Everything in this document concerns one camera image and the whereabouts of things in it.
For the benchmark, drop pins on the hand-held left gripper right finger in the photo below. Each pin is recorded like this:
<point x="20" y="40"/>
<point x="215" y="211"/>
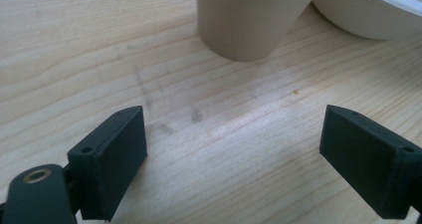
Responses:
<point x="361" y="161"/>

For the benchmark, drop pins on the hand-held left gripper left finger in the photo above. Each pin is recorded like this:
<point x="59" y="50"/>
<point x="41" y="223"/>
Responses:
<point x="109" y="164"/>

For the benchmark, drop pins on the beige paper cup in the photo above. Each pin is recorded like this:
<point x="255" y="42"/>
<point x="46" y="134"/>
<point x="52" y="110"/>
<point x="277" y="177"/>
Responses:
<point x="245" y="21"/>

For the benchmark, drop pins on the white bowl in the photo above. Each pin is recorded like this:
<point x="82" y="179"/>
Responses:
<point x="368" y="15"/>

